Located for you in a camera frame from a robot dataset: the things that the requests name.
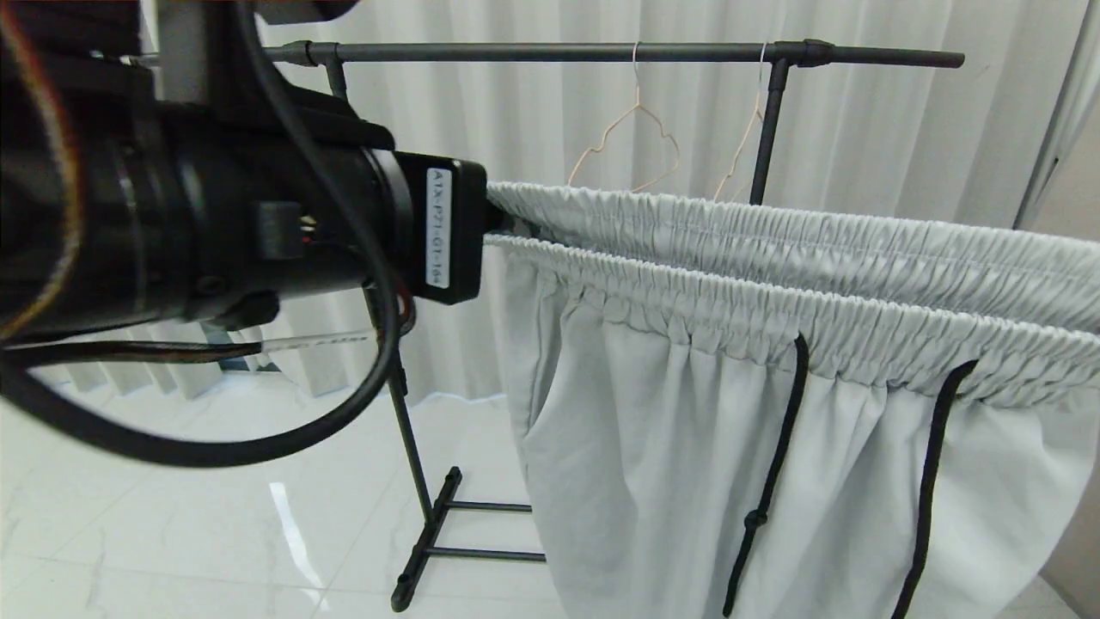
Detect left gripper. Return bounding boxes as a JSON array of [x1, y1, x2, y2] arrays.
[[116, 142, 491, 332]]

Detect pale grey shorts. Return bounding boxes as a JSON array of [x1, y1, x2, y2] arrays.
[[483, 181, 1100, 619]]

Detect pink clothes hanger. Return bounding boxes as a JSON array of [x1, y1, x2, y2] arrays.
[[567, 43, 681, 194], [713, 43, 770, 203]]

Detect black clothes rack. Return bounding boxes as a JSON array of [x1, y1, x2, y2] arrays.
[[129, 39, 965, 613]]

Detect window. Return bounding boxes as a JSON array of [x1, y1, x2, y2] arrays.
[[215, 344, 280, 375]]

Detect white curtain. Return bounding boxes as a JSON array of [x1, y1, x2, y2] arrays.
[[34, 322, 229, 401], [137, 0, 1092, 405]]

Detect black cable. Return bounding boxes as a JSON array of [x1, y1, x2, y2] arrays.
[[0, 0, 405, 469]]

